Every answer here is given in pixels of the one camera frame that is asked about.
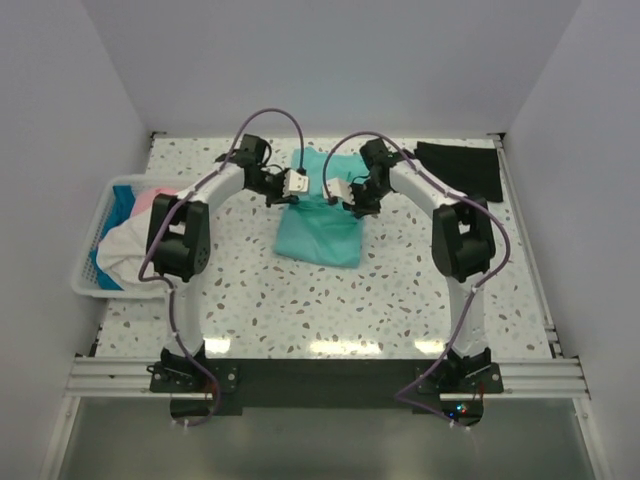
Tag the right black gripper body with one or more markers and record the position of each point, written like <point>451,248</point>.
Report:
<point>367,197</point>

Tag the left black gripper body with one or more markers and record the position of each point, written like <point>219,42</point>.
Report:
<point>270,186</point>

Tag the teal green t-shirt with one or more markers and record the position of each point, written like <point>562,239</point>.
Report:
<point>315,232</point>

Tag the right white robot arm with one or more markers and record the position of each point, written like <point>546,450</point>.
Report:
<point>462,243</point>

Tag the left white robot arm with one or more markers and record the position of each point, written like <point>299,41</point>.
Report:
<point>179,241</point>

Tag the folded black t-shirt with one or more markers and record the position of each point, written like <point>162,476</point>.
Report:
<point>473,171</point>

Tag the pink t-shirt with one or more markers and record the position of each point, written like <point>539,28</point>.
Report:
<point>145,199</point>

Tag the blue t-shirt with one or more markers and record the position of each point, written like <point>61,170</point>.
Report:
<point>124,199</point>

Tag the white t-shirt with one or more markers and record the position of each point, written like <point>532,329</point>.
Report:
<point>119,257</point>

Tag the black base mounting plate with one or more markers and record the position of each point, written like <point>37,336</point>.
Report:
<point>227,387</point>

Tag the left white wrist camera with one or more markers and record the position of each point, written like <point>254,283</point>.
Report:
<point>295,183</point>

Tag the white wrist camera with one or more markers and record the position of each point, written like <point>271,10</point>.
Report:
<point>295,183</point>
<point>337,189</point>

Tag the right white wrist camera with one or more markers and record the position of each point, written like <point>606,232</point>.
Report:
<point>337,189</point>

